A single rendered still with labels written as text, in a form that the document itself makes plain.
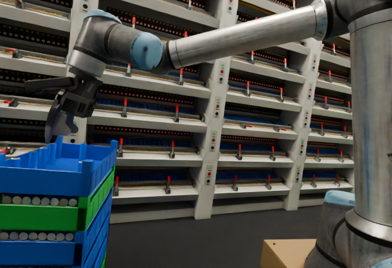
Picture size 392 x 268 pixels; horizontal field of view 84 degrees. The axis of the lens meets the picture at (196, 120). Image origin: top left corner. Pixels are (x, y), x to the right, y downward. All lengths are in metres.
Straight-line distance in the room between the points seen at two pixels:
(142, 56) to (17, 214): 0.44
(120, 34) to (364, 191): 0.67
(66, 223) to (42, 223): 0.05
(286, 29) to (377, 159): 0.38
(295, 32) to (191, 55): 0.29
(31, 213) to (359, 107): 0.74
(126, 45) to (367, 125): 0.57
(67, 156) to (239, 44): 0.67
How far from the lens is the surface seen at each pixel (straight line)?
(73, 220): 0.60
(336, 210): 0.78
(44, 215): 0.61
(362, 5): 0.61
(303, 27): 0.70
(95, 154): 0.85
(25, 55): 1.19
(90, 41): 0.66
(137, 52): 0.58
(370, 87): 0.57
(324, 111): 1.84
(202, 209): 1.36
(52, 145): 0.78
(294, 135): 1.63
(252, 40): 0.68
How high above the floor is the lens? 0.62
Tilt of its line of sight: 3 degrees down
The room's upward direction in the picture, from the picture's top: 7 degrees clockwise
